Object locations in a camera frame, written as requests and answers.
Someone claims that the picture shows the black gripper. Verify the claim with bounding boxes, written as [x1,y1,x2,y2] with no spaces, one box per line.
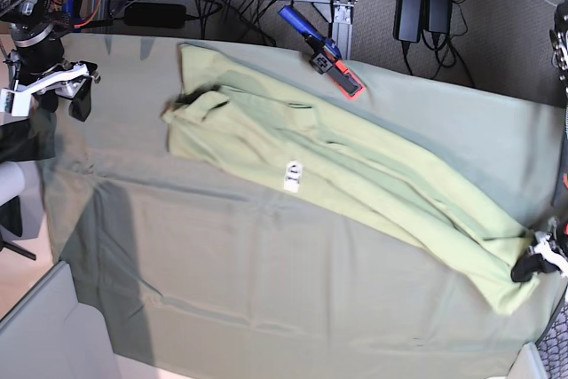
[510,217,567,282]

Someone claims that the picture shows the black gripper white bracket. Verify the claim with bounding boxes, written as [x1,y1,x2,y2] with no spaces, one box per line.
[8,49,100,122]

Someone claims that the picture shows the light green T-shirt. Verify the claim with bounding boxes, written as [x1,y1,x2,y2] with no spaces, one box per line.
[162,44,539,315]

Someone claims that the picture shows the dark green cloth at left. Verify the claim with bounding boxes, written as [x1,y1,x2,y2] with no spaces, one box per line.
[1,109,57,162]

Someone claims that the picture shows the white cylinder at left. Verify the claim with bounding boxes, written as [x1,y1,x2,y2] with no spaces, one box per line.
[0,162,26,206]

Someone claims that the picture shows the blue orange clamp left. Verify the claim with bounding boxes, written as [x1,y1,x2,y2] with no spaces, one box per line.
[62,0,114,33]

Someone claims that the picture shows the blue orange clamp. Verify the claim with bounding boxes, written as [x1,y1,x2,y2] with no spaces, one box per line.
[62,0,114,33]
[279,5,365,99]

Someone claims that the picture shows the black power brick left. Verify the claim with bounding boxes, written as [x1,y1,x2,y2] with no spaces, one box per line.
[122,3,186,29]

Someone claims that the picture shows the sage green table cloth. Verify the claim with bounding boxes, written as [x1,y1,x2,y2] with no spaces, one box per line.
[40,34,566,378]

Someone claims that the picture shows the grey box bottom left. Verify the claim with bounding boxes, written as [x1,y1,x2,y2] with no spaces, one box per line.
[1,262,121,378]

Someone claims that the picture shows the blue orange clamp centre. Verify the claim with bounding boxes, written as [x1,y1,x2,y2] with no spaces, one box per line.
[279,5,365,99]

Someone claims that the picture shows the black power adapter right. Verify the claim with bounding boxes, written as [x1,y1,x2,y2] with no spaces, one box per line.
[393,0,422,43]

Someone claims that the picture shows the white wrist camera side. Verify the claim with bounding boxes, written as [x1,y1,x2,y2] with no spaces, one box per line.
[0,88,32,117]

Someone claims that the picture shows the robot arm with orange cables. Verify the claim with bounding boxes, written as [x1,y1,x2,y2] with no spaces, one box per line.
[0,0,106,69]

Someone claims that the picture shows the aluminium frame post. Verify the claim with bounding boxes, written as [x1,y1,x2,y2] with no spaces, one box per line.
[330,0,357,59]

